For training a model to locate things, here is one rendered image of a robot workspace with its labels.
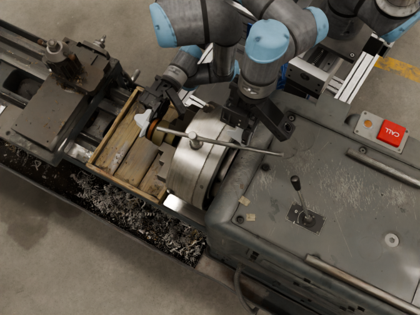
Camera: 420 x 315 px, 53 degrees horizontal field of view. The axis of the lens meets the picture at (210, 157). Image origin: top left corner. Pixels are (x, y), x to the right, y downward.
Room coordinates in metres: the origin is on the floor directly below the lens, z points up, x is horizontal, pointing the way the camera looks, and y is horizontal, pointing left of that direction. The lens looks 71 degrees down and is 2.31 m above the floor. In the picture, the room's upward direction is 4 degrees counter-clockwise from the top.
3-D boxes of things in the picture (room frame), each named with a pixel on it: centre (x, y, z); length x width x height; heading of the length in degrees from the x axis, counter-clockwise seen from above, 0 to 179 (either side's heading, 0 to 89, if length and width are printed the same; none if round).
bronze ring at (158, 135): (0.53, 0.14, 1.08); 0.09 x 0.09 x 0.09; 58
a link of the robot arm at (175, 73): (0.72, 0.10, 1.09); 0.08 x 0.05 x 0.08; 57
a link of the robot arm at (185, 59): (0.79, 0.06, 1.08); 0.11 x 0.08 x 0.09; 147
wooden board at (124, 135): (0.58, 0.22, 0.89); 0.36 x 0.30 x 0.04; 148
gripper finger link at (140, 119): (0.57, 0.20, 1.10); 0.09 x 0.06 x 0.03; 147
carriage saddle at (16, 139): (0.79, 0.56, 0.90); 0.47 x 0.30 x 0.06; 148
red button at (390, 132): (0.40, -0.49, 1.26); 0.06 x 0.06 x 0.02; 58
